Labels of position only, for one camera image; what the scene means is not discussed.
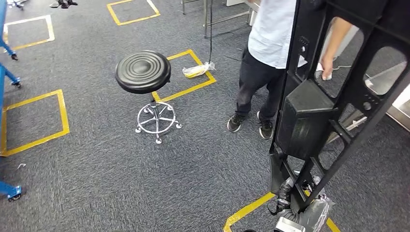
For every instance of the person's left hand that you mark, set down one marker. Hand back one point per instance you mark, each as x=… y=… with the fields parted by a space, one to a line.
x=327 y=65

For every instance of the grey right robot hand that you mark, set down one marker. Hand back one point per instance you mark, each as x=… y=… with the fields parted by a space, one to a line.
x=317 y=214

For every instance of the white cloth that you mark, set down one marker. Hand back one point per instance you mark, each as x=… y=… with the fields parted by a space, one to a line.
x=318 y=67

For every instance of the long black plastic car part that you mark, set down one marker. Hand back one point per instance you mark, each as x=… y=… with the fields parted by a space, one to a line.
x=304 y=121

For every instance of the person's left forearm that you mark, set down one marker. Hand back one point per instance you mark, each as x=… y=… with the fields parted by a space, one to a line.
x=336 y=38

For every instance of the person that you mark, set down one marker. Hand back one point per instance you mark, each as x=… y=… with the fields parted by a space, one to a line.
x=64 y=4
x=272 y=35

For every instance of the clear plastic bag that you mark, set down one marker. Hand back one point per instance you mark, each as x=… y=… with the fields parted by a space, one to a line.
x=197 y=70

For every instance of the black round stool chrome base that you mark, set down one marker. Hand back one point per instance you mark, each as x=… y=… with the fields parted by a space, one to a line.
x=142 y=72

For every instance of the small white floor scrap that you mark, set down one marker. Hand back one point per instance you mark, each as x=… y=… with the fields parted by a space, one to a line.
x=21 y=166

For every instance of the blue metal rack on casters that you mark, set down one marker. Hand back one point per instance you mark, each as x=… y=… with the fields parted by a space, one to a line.
x=2 y=16
x=8 y=190

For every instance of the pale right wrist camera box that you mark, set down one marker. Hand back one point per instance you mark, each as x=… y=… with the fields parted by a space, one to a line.
x=288 y=225

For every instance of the metal table frame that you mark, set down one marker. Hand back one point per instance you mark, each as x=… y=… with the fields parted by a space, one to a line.
x=205 y=19

